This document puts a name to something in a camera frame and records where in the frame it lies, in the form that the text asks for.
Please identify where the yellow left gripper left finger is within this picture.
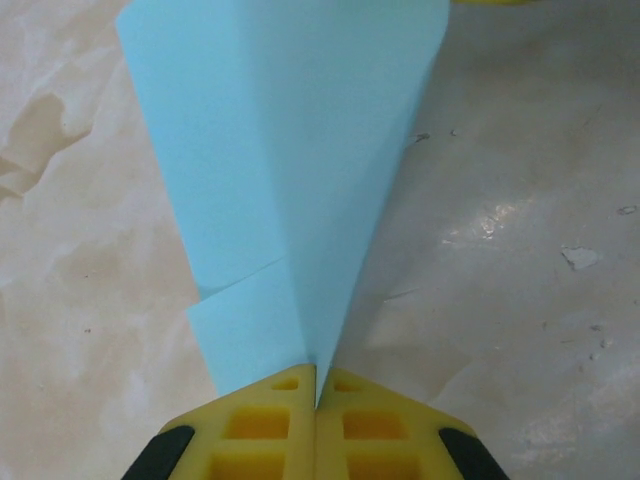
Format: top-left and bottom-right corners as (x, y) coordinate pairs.
(127, 363), (318, 480)

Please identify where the light blue cloth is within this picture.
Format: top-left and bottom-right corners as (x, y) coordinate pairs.
(115, 0), (450, 397)

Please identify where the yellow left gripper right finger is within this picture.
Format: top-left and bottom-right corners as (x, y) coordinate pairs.
(315, 367), (507, 480)

